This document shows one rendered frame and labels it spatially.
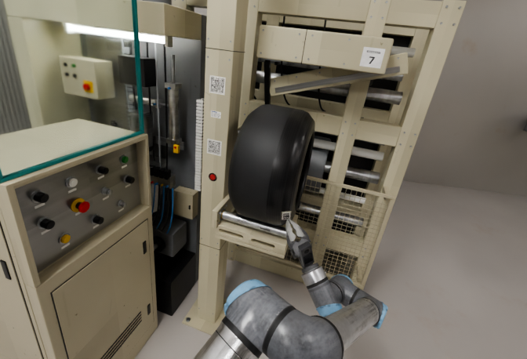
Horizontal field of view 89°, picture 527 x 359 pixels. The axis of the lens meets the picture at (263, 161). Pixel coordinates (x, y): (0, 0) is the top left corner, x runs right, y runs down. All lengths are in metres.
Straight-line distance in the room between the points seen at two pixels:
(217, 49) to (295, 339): 1.04
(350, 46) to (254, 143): 0.63
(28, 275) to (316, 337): 0.88
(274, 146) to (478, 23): 4.00
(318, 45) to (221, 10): 0.46
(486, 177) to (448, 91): 1.62
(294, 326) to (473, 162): 4.80
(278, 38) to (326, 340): 1.20
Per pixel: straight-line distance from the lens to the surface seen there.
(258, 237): 1.31
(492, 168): 5.48
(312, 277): 1.11
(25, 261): 1.12
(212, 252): 1.62
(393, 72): 1.50
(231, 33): 1.20
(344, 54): 1.35
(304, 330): 0.68
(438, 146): 4.87
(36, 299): 1.22
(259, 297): 0.70
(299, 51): 1.37
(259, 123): 1.10
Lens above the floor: 1.68
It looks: 23 degrees down
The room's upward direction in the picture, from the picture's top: 7 degrees clockwise
